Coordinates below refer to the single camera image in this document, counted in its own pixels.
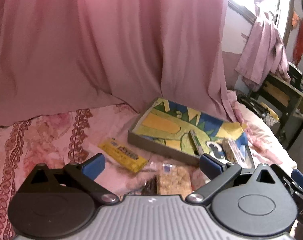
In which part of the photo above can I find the hanging lilac cloth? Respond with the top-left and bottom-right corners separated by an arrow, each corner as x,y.
235,0 -> 290,91

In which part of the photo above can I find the black bag with strap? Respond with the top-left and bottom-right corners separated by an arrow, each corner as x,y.
237,93 -> 280,129

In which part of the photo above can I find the long nut bar clear wrapper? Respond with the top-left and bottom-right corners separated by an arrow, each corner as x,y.
221,138 -> 247,168

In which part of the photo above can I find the red hanging decoration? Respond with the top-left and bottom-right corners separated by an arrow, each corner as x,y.
292,11 -> 303,66

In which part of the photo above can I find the pink curtain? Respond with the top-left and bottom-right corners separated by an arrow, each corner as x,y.
0,0 -> 235,126

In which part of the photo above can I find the green white pickle snack pouch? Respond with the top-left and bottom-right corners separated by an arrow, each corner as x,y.
189,129 -> 204,156

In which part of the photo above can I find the dark wooden cabinet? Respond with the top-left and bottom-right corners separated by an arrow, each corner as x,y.
250,63 -> 303,150

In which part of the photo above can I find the oat crisp bar clear wrapper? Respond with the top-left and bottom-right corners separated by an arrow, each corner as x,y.
156,164 -> 192,199

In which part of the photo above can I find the yellow snack packet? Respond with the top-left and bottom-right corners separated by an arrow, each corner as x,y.
98,138 -> 149,173

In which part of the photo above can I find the grey cardboard tray colourful lining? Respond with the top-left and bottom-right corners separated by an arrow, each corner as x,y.
128,98 -> 254,168

